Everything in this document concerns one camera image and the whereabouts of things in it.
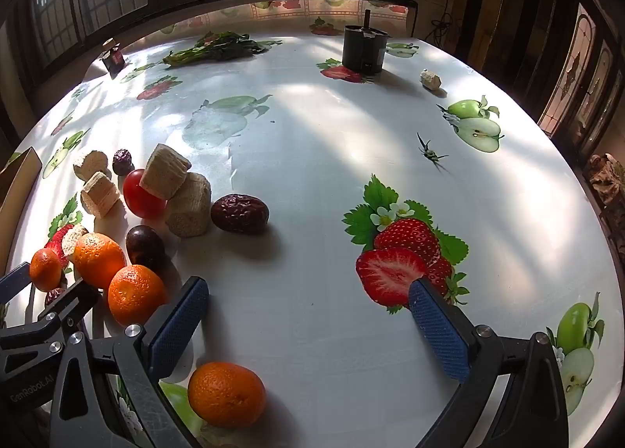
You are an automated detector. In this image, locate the green leafy vegetable bunch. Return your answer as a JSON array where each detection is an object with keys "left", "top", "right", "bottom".
[{"left": 162, "top": 32, "right": 283, "bottom": 68}]

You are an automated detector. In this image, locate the stained glass door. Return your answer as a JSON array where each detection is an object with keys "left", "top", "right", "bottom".
[{"left": 537, "top": 1, "right": 625, "bottom": 156}]

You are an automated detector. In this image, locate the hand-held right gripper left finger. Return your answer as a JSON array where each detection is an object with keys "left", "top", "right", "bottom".
[{"left": 49, "top": 276, "right": 211, "bottom": 448}]

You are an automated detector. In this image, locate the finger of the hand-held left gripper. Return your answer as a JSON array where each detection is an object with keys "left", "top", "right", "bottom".
[
  {"left": 0, "top": 279, "right": 101, "bottom": 357},
  {"left": 0, "top": 261, "right": 31, "bottom": 305}
]

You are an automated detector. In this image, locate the dark purple plum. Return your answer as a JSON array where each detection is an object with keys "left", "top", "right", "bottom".
[{"left": 125, "top": 226, "right": 167, "bottom": 270}]

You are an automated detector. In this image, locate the large beige sugarcane piece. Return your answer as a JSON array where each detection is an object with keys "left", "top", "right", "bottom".
[
  {"left": 139, "top": 144, "right": 192, "bottom": 201},
  {"left": 165, "top": 172, "right": 212, "bottom": 240}
]

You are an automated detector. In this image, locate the black cylindrical container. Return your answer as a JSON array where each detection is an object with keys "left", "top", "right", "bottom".
[{"left": 342, "top": 9, "right": 388, "bottom": 75}]

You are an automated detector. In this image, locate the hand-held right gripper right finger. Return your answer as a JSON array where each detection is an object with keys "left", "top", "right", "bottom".
[{"left": 407, "top": 278, "right": 570, "bottom": 448}]

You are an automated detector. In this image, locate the dark cup far left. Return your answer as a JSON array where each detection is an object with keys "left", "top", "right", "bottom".
[{"left": 101, "top": 38, "right": 126, "bottom": 79}]

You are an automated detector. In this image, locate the brown dried leaf bundle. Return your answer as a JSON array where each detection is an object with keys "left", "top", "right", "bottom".
[{"left": 586, "top": 152, "right": 625, "bottom": 214}]

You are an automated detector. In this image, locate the large red date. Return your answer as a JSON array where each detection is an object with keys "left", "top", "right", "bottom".
[{"left": 210, "top": 193, "right": 270, "bottom": 234}]

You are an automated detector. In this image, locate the red tomato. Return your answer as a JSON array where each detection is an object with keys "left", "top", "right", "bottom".
[{"left": 122, "top": 169, "right": 168, "bottom": 220}]

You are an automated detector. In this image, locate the small white sugarcane piece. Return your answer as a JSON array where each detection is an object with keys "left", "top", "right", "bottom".
[{"left": 62, "top": 226, "right": 89, "bottom": 258}]

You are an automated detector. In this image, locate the small orange mandarin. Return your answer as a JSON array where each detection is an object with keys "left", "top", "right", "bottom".
[{"left": 29, "top": 249, "right": 63, "bottom": 293}]

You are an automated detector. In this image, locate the fruit-print tablecloth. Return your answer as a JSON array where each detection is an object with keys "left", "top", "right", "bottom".
[{"left": 0, "top": 0, "right": 621, "bottom": 448}]

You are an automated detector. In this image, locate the brown cardboard box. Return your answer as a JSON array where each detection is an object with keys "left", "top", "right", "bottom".
[{"left": 0, "top": 146, "right": 43, "bottom": 258}]

